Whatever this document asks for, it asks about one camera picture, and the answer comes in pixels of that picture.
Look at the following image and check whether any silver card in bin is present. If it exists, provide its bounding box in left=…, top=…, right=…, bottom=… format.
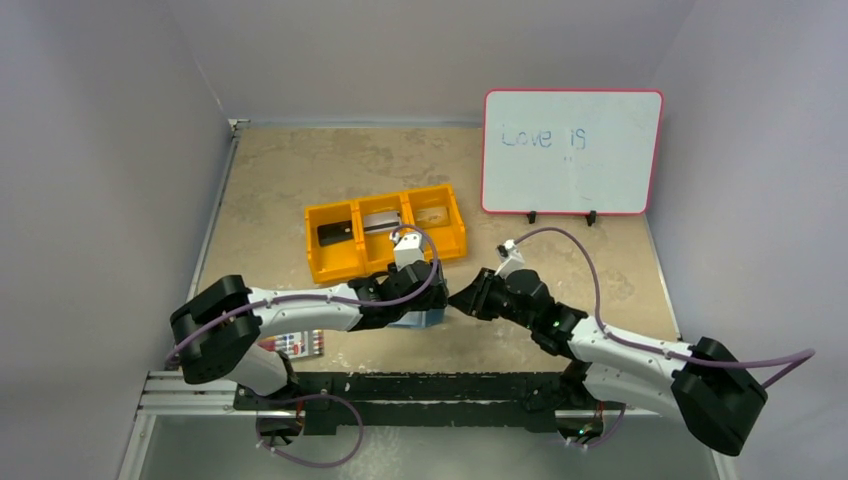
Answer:
left=362, top=210, right=402, bottom=235

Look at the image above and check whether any marker pen pack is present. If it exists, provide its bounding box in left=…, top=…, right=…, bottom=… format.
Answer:
left=258, top=329, right=324, bottom=360

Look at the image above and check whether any black card in bin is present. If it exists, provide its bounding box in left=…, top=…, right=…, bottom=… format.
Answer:
left=316, top=220, right=354, bottom=247

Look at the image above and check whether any yellow bin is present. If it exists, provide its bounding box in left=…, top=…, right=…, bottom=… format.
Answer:
left=356, top=193, right=404, bottom=274
left=304, top=201, right=365, bottom=284
left=406, top=184, right=468, bottom=260

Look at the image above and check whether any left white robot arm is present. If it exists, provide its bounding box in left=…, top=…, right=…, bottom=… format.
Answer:
left=167, top=261, right=449, bottom=409

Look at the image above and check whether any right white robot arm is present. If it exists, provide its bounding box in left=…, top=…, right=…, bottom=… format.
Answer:
left=448, top=269, right=768, bottom=456

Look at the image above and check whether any blue card holder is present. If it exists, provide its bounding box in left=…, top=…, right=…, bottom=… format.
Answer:
left=387, top=309, right=445, bottom=329

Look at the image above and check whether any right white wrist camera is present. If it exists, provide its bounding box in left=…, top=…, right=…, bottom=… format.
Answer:
left=495, top=239, right=525, bottom=278

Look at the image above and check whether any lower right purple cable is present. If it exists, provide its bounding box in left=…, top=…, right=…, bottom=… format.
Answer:
left=563, top=404, right=629, bottom=453

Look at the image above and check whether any purple cable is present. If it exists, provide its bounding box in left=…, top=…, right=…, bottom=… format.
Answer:
left=165, top=224, right=441, bottom=369
left=254, top=393, right=365, bottom=470
left=563, top=404, right=629, bottom=453
left=513, top=227, right=816, bottom=390

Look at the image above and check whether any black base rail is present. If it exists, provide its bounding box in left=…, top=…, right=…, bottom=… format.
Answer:
left=233, top=372, right=622, bottom=435

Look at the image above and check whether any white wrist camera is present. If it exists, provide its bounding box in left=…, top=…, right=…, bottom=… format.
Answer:
left=495, top=239, right=525, bottom=278
left=389, top=231, right=425, bottom=270

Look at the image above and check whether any left yellow bin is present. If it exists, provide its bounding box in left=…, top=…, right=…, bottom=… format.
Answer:
left=304, top=201, right=365, bottom=284

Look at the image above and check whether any right whiteboard stand foot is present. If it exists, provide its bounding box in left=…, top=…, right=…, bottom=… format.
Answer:
left=585, top=210, right=598, bottom=227

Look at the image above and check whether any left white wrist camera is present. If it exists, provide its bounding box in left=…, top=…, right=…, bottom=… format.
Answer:
left=389, top=231, right=425, bottom=270

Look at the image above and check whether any gold card in bin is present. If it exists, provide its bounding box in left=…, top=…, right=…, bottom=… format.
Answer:
left=414, top=206, right=450, bottom=229

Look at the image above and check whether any pink framed whiteboard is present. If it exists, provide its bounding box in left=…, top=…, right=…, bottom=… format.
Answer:
left=481, top=88, right=665, bottom=215

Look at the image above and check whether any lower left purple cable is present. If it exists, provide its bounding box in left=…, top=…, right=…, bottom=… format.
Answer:
left=254, top=393, right=365, bottom=470

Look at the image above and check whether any right yellow bin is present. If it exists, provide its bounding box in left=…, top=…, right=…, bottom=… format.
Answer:
left=406, top=184, right=468, bottom=260

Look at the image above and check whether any middle yellow bin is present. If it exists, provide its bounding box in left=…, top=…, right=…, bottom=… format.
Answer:
left=356, top=193, right=404, bottom=274

